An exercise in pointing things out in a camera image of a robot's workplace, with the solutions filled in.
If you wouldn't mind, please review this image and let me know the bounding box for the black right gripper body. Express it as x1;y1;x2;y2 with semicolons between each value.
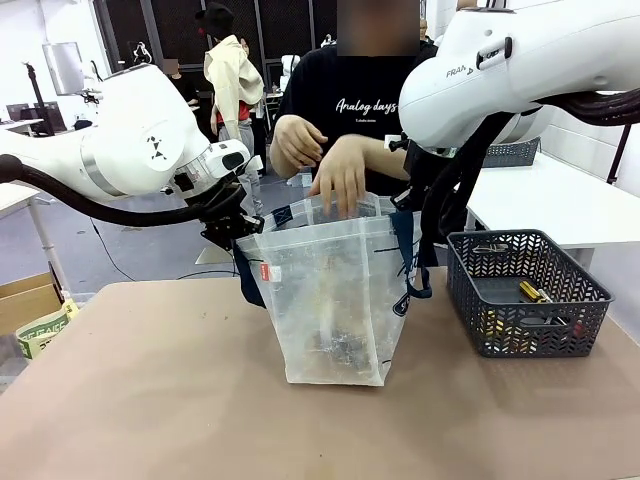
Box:
402;141;432;201

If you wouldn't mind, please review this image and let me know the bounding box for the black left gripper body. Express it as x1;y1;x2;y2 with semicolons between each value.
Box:
199;184;250;252

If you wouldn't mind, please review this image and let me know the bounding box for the translucent bag with navy handles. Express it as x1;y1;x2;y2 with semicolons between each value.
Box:
232;192;434;389

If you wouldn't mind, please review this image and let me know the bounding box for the person left forearm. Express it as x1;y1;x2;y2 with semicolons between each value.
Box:
364;133;410;182

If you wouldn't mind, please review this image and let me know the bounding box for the person left hand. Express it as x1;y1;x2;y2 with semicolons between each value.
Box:
308;133;370;220

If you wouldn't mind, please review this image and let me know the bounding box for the person right hand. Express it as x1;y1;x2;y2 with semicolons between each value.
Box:
270;113;330;180

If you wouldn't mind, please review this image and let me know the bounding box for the grey mesh basket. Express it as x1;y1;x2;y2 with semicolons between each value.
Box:
481;136;542;169

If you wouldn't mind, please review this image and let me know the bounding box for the silver metal clip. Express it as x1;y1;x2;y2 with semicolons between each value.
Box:
469;242;510;257

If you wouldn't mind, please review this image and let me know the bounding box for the person in black t-shirt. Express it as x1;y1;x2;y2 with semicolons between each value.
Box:
271;0;452;267

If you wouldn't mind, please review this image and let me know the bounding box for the person in beige jacket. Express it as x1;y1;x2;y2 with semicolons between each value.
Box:
193;1;267;177

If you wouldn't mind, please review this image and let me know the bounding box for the white side table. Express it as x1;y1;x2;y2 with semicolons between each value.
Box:
463;151;640;262

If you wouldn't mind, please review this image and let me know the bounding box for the person in dark clothes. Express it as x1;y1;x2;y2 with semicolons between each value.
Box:
162;56;202;109

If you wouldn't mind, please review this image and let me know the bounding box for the yellow item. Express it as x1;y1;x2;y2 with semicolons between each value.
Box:
478;308;504;352

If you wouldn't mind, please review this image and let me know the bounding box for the yellow black screwdriver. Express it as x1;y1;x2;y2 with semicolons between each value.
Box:
518;280;554;305

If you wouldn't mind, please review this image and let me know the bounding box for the dark grey plastic basket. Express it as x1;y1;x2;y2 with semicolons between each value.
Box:
445;228;617;359

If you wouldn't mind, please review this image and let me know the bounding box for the black grey tool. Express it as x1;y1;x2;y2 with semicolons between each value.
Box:
524;311;572;328

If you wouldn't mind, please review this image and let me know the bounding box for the white desk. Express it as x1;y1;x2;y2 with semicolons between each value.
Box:
0;180;69;304

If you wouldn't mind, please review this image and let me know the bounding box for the green white paper sack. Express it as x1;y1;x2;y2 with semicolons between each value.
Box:
14;297;80;362

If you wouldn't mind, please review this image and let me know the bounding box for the brown cardboard box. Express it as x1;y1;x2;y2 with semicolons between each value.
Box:
0;271;67;337

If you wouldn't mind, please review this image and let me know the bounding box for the black computer monitor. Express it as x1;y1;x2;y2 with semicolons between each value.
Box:
4;101;62;136

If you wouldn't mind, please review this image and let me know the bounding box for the grey standing screen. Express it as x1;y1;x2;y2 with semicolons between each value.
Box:
41;41;87;97

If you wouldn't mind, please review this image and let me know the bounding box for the black tripod stand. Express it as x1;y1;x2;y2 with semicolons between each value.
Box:
21;59;52;137

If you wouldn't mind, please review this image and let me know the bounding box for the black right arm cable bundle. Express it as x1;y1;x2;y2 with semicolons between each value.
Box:
418;88;640;247

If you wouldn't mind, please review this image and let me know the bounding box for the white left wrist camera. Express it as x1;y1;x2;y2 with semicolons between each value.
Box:
206;140;252;177

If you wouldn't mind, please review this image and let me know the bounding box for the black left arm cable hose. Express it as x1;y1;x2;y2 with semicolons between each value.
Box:
0;153;247;229

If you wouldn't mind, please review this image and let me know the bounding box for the black floor cable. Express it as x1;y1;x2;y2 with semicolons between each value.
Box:
88;218;237;284

